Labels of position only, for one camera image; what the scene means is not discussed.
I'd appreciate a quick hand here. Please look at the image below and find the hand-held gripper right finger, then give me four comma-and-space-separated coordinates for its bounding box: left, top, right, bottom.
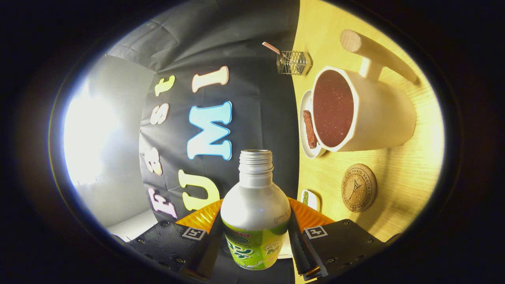
287, 197, 389, 281

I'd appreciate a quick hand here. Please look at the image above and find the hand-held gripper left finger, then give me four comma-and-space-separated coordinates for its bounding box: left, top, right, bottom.
126, 198, 227, 280

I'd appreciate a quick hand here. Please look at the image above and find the silver bottle with green label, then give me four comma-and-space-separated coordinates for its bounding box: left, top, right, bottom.
220, 149, 292, 271

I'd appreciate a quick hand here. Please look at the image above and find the round cork coaster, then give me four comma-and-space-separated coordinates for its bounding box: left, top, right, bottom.
341, 164, 378, 213

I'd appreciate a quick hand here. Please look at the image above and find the white cup with wooden handle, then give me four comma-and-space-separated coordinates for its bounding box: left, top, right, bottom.
312, 30, 419, 153

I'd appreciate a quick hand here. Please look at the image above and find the white divided dish of beans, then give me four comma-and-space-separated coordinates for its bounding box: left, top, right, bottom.
301, 190, 321, 212

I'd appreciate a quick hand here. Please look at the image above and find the small white plate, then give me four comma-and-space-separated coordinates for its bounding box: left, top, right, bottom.
299, 90, 327, 159

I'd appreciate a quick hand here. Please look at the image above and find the brown food bar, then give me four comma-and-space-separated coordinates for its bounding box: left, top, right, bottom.
303, 110, 318, 149

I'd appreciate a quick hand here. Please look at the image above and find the wooden table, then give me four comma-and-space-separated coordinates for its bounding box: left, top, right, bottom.
292, 0, 445, 284

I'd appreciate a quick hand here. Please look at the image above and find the black backdrop cloth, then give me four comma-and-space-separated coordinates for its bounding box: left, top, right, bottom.
107, 0, 300, 284

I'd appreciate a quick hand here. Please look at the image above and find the wire mesh basket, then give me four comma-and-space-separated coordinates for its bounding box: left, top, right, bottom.
276, 50, 312, 76

